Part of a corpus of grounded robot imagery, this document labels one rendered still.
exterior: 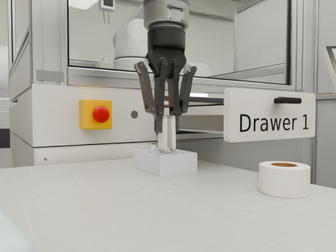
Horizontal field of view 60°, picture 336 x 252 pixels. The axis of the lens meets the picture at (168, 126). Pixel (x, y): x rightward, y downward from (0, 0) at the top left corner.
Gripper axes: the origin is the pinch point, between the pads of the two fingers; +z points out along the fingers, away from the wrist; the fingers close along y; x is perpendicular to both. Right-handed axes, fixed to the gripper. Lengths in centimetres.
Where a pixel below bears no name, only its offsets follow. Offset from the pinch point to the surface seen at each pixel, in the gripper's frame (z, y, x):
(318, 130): 8, 188, 105
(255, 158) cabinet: 12, 49, 28
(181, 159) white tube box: 4.9, 1.5, -3.2
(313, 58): -50, 187, 110
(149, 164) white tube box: 6.3, -3.3, 1.1
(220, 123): -1.7, 12.5, -0.7
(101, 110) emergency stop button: -4.6, -9.4, 15.2
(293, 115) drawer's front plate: -3.4, 31.6, -3.6
